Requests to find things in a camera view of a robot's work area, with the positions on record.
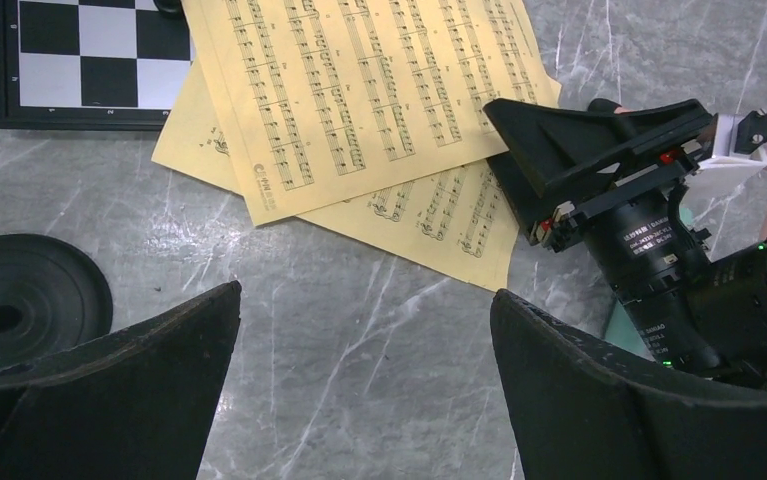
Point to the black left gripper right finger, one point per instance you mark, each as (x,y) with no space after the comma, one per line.
(582,408)

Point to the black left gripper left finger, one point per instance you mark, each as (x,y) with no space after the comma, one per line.
(137,403)

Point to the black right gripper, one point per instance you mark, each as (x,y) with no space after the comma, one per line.
(563,168)

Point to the yellow sheet music top page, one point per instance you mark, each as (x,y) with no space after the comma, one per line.
(324,101)

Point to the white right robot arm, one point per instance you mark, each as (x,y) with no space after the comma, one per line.
(725,300)

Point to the black clamp knob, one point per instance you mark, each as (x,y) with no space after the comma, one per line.
(53,297)

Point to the black white chessboard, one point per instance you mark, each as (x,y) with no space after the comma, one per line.
(90,65)

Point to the black chess pawn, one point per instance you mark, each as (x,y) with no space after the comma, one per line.
(169,8)

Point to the mint green toy recorder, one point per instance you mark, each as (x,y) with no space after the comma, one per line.
(621,331)

